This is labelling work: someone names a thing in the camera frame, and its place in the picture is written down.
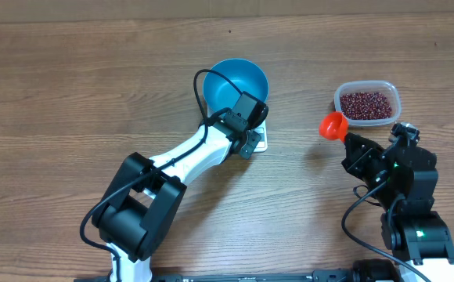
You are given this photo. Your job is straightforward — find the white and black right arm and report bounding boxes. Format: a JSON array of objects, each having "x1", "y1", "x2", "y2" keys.
[{"x1": 342, "y1": 122, "x2": 454, "y2": 281}]

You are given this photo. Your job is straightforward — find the red scoop with blue handle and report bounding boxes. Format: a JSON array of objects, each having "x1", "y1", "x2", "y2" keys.
[{"x1": 319, "y1": 111, "x2": 348, "y2": 143}]

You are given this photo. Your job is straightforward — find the white digital kitchen scale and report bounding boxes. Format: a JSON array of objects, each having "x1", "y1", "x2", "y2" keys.
[{"x1": 207, "y1": 105, "x2": 268, "y2": 154}]

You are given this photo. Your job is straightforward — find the blue bowl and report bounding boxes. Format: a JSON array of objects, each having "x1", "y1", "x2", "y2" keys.
[{"x1": 202, "y1": 58, "x2": 270, "y2": 118}]

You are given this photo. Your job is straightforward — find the clear plastic food container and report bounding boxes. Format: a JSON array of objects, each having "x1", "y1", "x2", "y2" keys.
[{"x1": 334, "y1": 80, "x2": 402, "y2": 127}]

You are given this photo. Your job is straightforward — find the red adzuki beans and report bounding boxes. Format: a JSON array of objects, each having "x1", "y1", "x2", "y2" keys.
[{"x1": 340, "y1": 92, "x2": 393, "y2": 120}]

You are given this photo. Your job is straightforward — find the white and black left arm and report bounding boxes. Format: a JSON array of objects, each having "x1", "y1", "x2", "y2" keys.
[{"x1": 83, "y1": 117, "x2": 267, "y2": 281}]

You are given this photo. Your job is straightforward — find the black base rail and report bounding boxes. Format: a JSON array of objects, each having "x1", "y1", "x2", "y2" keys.
[{"x1": 150, "y1": 269, "x2": 362, "y2": 282}]

